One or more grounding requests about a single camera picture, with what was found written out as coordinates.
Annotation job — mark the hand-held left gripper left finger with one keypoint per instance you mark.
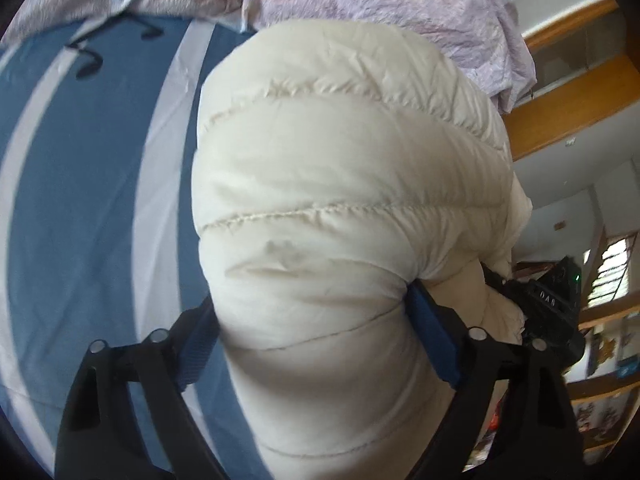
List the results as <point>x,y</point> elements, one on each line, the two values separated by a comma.
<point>197,355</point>

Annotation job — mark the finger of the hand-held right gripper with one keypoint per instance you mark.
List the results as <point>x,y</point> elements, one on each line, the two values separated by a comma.
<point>495,277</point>

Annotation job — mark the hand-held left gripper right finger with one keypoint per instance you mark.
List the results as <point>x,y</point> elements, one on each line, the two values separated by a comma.
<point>435,330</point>

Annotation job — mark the cream quilted down jacket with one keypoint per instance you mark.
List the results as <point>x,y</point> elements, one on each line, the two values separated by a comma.
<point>350,185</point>

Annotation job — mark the small louvred window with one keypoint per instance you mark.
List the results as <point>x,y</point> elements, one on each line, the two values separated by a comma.
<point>612,272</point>

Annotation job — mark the wooden shelf with clutter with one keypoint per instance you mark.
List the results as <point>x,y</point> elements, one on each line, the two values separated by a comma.
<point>605,400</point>

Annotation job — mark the blue white striped bed sheet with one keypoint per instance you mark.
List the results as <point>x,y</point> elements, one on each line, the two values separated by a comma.
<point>75,210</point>

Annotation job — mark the pink floral duvet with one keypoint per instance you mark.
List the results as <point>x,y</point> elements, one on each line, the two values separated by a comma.
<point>375,0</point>

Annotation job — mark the wooden cabinet frame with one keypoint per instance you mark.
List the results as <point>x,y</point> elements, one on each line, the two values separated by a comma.
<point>565,105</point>

